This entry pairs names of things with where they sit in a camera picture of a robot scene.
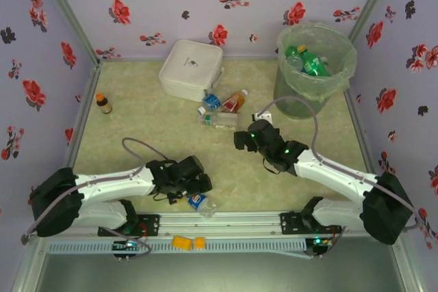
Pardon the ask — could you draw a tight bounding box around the clear Pepsi bottle blue cap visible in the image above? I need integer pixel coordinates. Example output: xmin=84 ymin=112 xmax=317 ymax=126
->
xmin=187 ymin=193 xmax=217 ymax=220

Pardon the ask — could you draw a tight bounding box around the clear bottle green neck label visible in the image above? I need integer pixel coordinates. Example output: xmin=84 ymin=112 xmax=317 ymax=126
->
xmin=197 ymin=112 xmax=240 ymax=131

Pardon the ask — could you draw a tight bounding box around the red label orange drink bottle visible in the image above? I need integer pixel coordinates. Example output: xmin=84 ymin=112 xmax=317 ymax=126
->
xmin=220 ymin=89 xmax=249 ymax=115

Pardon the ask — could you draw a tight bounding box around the grey round bin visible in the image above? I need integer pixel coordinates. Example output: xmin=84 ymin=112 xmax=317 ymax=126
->
xmin=272 ymin=20 xmax=359 ymax=120

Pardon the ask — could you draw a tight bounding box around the large orange block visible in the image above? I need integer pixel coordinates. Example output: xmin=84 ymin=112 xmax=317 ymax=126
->
xmin=172 ymin=235 xmax=193 ymax=250

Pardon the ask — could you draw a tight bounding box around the white zip case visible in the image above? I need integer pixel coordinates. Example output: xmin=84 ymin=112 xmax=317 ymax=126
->
xmin=157 ymin=38 xmax=225 ymax=103

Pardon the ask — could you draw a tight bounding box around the grey metal panel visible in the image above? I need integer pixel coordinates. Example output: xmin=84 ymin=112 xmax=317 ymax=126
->
xmin=34 ymin=253 xmax=411 ymax=292

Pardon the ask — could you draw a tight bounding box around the small brown bottle orange cap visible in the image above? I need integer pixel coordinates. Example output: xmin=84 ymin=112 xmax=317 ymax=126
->
xmin=94 ymin=92 xmax=114 ymax=115

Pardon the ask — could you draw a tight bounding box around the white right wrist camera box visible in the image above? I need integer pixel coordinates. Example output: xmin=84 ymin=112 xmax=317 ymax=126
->
xmin=252 ymin=109 xmax=274 ymax=124

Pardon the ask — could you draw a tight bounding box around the grey left arm cable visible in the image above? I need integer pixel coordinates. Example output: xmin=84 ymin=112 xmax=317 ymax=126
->
xmin=21 ymin=137 xmax=172 ymax=261

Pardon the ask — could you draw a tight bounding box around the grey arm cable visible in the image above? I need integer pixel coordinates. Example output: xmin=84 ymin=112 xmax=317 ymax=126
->
xmin=258 ymin=96 xmax=420 ymax=261
xmin=21 ymin=137 xmax=172 ymax=261

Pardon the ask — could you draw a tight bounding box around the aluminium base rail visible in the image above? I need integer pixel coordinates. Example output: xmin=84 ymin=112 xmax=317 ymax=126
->
xmin=32 ymin=209 xmax=407 ymax=238

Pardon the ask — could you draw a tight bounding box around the grey right arm cable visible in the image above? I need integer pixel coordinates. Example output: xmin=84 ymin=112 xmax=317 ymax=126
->
xmin=258 ymin=96 xmax=420 ymax=261

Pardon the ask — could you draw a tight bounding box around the white slotted cable duct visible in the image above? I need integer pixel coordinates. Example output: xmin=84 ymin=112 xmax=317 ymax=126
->
xmin=46 ymin=239 xmax=306 ymax=254

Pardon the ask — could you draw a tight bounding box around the aluminium table side rail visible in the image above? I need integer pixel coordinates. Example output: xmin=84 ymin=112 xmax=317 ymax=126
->
xmin=63 ymin=62 xmax=103 ymax=170
xmin=344 ymin=88 xmax=381 ymax=176

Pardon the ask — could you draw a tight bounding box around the aluminium frame post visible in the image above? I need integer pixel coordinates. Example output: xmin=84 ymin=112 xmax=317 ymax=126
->
xmin=347 ymin=0 xmax=401 ymax=42
xmin=30 ymin=0 xmax=102 ymax=66

